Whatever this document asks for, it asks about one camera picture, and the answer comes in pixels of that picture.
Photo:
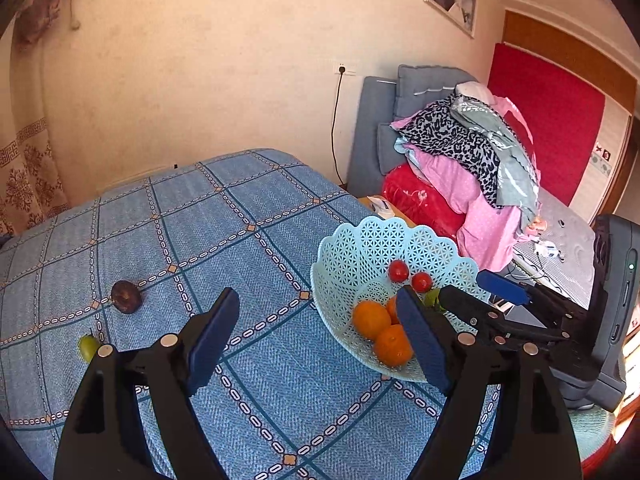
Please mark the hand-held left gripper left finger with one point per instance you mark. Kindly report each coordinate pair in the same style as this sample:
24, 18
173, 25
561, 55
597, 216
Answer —
212, 345

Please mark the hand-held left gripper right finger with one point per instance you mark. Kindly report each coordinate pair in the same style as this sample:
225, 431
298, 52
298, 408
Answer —
420, 340

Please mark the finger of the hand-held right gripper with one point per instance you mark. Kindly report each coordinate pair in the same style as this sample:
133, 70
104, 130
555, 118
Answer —
465, 305
500, 285

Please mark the orange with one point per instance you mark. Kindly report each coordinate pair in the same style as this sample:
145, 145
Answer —
371, 319
392, 309
392, 345

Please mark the green tomato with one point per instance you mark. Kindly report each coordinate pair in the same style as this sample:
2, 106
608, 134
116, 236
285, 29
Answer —
87, 347
432, 297

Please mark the red tomato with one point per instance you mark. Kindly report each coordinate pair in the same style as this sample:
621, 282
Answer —
398, 271
422, 281

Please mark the light blue plastic basket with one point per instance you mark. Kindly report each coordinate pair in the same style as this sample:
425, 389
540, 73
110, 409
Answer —
360, 255

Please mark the pile of clothes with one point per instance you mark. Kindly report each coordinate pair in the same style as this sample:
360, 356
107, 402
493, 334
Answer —
480, 220

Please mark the grey mattress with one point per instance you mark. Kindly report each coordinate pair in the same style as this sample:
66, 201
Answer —
570, 240

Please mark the blue patterned tablecloth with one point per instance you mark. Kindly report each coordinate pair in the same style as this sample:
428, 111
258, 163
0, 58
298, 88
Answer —
280, 410

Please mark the dark purple fruit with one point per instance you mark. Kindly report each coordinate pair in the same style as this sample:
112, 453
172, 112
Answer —
126, 297

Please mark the wooden nightstand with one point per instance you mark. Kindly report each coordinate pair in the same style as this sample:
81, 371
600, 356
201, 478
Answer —
407, 220

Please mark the red blanket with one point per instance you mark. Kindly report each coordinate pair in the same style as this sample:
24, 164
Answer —
425, 195

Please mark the small white box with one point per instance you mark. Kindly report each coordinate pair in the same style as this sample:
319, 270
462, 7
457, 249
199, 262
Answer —
381, 205

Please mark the pale green cloth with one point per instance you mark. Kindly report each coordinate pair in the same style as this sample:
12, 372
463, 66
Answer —
500, 145

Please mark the leopard print cloth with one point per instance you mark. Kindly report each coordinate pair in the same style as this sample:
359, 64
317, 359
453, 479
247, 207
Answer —
450, 135

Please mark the white pillow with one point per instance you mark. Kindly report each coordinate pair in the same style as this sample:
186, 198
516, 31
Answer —
475, 90

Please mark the grey cushion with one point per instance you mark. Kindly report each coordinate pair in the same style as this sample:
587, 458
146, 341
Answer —
425, 85

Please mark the beige patterned curtain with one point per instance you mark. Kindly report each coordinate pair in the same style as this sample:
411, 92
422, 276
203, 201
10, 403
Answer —
30, 180

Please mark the pink hanging cloth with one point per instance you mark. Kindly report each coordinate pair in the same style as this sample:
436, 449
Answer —
42, 5

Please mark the red wall panel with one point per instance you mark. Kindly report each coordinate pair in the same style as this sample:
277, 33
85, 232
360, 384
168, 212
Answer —
545, 110

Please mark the white wall socket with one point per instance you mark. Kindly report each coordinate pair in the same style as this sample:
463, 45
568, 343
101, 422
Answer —
344, 67

